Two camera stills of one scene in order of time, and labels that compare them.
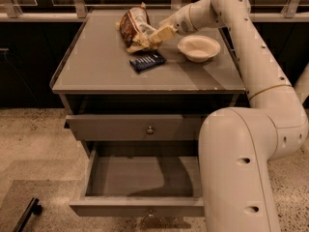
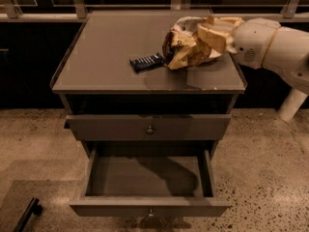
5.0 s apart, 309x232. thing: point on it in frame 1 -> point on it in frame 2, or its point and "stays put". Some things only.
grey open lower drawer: (141, 181) stays put
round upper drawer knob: (150, 130) stays put
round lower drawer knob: (151, 213) stays put
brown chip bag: (134, 37) -> (182, 47)
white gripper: (181, 23) -> (252, 42)
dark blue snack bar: (147, 62) stays put
